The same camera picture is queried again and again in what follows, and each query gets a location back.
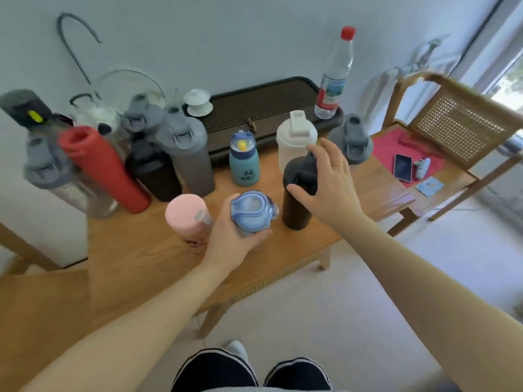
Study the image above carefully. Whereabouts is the wooden chair rattan back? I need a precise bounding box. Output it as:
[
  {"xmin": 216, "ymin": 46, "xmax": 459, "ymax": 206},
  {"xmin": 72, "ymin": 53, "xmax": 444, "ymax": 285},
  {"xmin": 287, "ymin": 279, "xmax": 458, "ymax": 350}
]
[{"xmin": 370, "ymin": 71, "xmax": 523, "ymax": 238}]

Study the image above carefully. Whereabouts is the black bottle grey lid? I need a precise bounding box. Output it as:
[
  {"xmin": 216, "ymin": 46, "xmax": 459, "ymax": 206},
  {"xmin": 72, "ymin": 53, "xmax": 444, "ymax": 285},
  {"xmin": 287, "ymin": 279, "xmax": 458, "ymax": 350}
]
[{"xmin": 122, "ymin": 94, "xmax": 183, "ymax": 203}]

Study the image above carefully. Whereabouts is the person's left hand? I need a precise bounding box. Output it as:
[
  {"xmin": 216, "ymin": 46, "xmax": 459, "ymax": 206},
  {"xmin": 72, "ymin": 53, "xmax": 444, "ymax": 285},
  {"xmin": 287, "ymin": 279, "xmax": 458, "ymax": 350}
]
[{"xmin": 203, "ymin": 194, "xmax": 273, "ymax": 269}]

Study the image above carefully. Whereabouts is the pink bottle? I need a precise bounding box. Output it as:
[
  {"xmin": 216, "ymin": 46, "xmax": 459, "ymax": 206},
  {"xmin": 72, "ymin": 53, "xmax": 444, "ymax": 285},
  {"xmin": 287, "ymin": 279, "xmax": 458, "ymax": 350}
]
[{"xmin": 165, "ymin": 194, "xmax": 215, "ymax": 246}]

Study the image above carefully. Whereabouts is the dark slatted tea tray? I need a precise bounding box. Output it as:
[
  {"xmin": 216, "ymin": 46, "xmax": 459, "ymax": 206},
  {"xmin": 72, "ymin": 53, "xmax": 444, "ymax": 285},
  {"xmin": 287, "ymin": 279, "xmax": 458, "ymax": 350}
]
[{"xmin": 199, "ymin": 76, "xmax": 345, "ymax": 168}]

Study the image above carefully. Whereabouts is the smartphone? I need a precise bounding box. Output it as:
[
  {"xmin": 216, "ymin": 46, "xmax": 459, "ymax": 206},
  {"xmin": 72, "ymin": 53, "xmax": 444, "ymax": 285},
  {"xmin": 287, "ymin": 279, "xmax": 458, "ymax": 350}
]
[{"xmin": 393, "ymin": 154, "xmax": 413, "ymax": 183}]

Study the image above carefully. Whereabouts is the white lidded tea cup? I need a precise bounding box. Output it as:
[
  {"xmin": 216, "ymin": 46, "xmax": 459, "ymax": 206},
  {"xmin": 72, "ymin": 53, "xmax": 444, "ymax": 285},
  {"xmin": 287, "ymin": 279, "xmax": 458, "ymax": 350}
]
[{"xmin": 182, "ymin": 89, "xmax": 214, "ymax": 118}]

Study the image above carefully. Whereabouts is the wooden table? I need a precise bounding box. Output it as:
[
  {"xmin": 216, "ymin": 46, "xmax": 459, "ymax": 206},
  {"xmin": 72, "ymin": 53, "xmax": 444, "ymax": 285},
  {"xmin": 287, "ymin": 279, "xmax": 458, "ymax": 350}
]
[{"xmin": 0, "ymin": 132, "xmax": 417, "ymax": 392}]

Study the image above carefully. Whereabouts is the teal kids bottle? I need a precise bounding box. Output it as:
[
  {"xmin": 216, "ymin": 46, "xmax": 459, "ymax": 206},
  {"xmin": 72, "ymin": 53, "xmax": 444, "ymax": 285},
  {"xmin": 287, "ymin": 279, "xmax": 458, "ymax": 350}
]
[{"xmin": 228, "ymin": 130, "xmax": 261, "ymax": 187}]

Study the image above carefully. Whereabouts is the small white figurine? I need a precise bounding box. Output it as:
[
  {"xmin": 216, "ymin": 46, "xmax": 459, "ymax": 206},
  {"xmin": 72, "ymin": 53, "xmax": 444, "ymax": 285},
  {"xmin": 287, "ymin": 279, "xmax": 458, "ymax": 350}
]
[{"xmin": 413, "ymin": 157, "xmax": 431, "ymax": 180}]

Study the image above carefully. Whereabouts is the red seat cushion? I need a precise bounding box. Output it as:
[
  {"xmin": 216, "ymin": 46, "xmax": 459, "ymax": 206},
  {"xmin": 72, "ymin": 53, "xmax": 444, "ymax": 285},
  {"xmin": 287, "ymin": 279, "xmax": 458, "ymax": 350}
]
[{"xmin": 370, "ymin": 128, "xmax": 446, "ymax": 183}]

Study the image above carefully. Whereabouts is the person's right hand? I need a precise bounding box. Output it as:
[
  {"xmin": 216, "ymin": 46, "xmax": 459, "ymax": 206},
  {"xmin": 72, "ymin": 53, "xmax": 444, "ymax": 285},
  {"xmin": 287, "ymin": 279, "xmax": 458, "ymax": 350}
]
[{"xmin": 286, "ymin": 139, "xmax": 366, "ymax": 233}]

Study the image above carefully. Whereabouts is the person's leg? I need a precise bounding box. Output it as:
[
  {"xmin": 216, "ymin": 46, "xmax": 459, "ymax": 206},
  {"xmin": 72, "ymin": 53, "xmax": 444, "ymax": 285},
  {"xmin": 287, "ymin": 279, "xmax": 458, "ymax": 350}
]
[
  {"xmin": 263, "ymin": 357, "xmax": 333, "ymax": 392},
  {"xmin": 171, "ymin": 348, "xmax": 259, "ymax": 392}
]

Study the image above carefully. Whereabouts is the black shaker bottle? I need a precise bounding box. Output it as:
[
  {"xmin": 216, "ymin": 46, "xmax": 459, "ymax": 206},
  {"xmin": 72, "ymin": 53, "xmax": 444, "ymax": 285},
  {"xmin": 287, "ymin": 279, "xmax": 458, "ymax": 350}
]
[{"xmin": 281, "ymin": 153, "xmax": 320, "ymax": 231}]

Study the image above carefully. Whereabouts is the white shaker bottle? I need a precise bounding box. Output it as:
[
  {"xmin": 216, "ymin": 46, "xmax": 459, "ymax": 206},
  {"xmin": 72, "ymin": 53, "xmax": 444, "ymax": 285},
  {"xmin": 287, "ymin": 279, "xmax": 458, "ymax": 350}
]
[{"xmin": 276, "ymin": 110, "xmax": 318, "ymax": 174}]

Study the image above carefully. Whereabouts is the clear shaker bottle grey lid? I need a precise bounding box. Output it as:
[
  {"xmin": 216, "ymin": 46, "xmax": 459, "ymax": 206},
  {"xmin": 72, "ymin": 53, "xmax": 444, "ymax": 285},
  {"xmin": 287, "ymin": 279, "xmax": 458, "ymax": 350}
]
[{"xmin": 328, "ymin": 114, "xmax": 374, "ymax": 167}]

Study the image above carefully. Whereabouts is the smoky grey shaker bottle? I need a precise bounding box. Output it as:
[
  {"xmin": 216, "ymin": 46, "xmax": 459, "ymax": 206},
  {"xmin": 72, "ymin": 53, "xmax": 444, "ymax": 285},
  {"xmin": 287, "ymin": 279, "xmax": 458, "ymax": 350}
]
[{"xmin": 155, "ymin": 106, "xmax": 216, "ymax": 198}]

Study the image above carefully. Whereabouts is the person's right leg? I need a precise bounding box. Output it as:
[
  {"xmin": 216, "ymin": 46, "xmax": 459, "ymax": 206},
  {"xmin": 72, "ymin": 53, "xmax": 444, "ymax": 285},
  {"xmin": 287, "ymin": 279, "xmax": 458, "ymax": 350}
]
[{"xmin": 263, "ymin": 357, "xmax": 333, "ymax": 392}]

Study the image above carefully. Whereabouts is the person's right forearm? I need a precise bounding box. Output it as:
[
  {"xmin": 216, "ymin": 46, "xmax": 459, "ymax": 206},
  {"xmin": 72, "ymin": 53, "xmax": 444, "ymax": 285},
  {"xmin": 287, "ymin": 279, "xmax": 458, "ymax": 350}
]
[{"xmin": 339, "ymin": 211, "xmax": 523, "ymax": 392}]

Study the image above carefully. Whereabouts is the glass kettle with handle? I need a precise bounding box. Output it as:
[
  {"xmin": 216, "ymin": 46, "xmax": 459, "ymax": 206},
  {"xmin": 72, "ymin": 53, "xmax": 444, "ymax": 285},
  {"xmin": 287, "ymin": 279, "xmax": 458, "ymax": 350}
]
[{"xmin": 69, "ymin": 68, "xmax": 167, "ymax": 133}]

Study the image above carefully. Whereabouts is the grey bottle yellow-green button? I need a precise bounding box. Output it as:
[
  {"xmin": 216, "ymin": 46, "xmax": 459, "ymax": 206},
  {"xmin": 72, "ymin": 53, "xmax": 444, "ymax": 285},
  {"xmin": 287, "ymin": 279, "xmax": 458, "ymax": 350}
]
[{"xmin": 0, "ymin": 89, "xmax": 63, "ymax": 133}]

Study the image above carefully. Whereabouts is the blue lidded bottle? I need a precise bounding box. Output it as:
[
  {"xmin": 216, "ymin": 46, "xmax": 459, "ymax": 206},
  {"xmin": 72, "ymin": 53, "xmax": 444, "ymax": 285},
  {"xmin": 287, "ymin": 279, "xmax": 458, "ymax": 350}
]
[{"xmin": 230, "ymin": 190, "xmax": 281, "ymax": 235}]

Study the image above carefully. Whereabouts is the person's left forearm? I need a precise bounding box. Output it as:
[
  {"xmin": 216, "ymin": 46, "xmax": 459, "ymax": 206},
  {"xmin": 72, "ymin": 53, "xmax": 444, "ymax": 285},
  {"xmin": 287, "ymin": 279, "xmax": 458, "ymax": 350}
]
[{"xmin": 18, "ymin": 257, "xmax": 238, "ymax": 392}]

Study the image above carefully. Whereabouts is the white shoe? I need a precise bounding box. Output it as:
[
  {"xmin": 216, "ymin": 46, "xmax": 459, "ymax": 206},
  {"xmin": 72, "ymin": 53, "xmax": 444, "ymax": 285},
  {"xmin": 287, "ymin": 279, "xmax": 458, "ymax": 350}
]
[{"xmin": 223, "ymin": 340, "xmax": 249, "ymax": 364}]

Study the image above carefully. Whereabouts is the person's left leg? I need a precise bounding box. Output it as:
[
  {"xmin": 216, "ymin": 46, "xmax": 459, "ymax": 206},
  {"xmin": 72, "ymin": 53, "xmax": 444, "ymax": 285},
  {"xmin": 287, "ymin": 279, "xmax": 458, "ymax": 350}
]
[{"xmin": 171, "ymin": 348, "xmax": 259, "ymax": 392}]

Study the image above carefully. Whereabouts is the light blue card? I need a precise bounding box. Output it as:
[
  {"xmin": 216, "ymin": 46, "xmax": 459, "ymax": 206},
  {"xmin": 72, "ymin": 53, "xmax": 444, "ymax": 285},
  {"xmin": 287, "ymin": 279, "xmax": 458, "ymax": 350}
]
[{"xmin": 415, "ymin": 176, "xmax": 445, "ymax": 198}]

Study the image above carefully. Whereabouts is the window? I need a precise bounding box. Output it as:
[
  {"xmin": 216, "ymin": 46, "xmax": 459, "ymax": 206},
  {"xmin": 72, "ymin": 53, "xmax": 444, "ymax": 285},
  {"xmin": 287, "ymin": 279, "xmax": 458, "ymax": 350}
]
[{"xmin": 449, "ymin": 0, "xmax": 523, "ymax": 103}]

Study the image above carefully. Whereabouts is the clear water bottle red cap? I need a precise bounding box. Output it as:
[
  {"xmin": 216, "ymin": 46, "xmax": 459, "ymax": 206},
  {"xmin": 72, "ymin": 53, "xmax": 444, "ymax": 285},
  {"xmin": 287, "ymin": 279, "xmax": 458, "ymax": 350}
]
[{"xmin": 314, "ymin": 26, "xmax": 357, "ymax": 120}]

